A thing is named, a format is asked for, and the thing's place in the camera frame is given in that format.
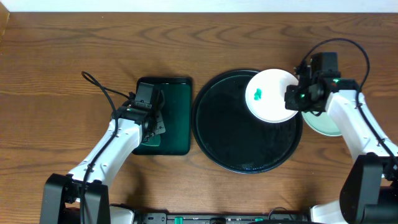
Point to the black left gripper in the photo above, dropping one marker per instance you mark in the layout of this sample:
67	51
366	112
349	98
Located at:
157	123

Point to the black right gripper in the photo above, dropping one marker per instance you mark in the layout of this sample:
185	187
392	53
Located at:
290	101

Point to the white plate front green stain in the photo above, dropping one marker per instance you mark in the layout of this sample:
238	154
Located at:
322	124

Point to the green scouring sponge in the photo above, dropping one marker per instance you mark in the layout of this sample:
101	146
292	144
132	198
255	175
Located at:
152	141

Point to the black rectangular water tray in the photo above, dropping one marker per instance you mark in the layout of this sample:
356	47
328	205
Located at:
176	113

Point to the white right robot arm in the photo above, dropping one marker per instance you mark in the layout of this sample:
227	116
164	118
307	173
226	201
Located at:
369	194

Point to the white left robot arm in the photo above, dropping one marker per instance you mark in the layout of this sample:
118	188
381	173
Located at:
82	196

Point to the black round serving tray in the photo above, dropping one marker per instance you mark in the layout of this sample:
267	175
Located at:
231	136

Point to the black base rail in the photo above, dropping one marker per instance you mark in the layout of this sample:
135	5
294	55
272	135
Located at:
202	218

